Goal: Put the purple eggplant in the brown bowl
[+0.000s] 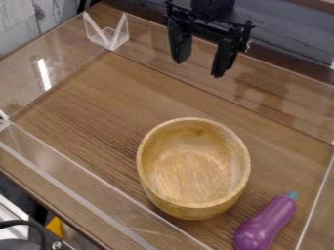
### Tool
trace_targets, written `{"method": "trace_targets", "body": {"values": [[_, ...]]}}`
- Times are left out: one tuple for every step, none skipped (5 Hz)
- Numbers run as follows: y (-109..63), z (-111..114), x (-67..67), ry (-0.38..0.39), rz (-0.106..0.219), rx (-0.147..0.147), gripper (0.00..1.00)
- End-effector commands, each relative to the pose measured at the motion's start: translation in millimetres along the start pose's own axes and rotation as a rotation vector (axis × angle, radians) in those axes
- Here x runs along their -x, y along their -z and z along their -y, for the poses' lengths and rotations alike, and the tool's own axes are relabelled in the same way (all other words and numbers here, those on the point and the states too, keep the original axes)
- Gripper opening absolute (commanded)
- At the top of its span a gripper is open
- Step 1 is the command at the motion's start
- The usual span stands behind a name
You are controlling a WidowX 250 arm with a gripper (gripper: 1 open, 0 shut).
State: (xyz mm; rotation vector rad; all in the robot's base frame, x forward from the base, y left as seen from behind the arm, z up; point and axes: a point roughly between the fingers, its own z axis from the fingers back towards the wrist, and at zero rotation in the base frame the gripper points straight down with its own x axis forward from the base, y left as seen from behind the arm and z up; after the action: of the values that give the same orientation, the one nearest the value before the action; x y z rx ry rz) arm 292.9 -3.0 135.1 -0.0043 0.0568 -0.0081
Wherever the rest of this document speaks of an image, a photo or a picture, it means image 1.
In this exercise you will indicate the purple toy eggplant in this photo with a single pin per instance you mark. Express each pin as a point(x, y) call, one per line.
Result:
point(255, 234)

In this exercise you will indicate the yellow sticker on base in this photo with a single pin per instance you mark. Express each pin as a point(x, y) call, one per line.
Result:
point(55, 226)

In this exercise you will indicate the brown wooden bowl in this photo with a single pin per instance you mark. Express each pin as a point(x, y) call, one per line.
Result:
point(194, 166)

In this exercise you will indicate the clear acrylic corner bracket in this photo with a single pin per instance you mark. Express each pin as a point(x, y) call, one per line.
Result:
point(107, 37)

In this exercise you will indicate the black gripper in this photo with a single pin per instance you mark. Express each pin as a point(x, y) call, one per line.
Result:
point(213, 20)

